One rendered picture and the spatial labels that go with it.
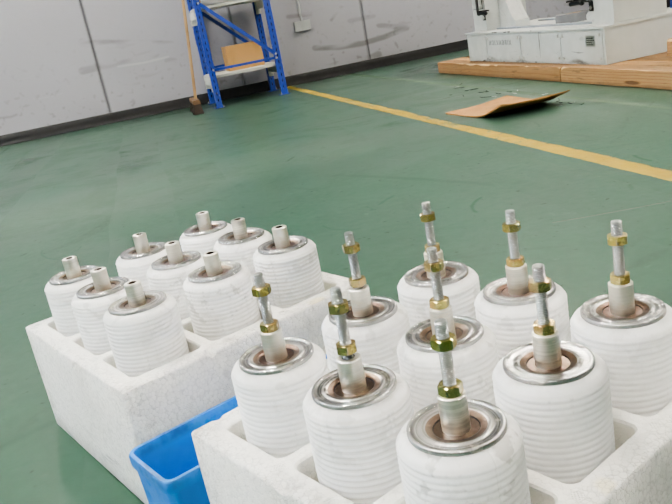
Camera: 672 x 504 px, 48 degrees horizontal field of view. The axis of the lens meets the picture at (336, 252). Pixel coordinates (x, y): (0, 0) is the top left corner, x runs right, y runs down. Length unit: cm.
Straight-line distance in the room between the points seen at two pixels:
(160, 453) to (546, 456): 49
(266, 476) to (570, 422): 27
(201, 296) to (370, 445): 45
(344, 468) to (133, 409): 38
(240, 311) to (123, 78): 598
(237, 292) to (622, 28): 326
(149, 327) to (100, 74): 604
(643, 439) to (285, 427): 32
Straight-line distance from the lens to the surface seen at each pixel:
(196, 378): 99
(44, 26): 699
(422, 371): 71
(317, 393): 67
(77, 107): 698
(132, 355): 100
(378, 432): 64
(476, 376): 71
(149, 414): 98
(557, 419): 64
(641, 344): 72
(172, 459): 98
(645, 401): 75
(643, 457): 68
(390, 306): 82
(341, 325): 64
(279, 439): 75
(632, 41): 411
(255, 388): 73
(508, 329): 79
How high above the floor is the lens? 56
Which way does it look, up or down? 17 degrees down
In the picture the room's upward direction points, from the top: 11 degrees counter-clockwise
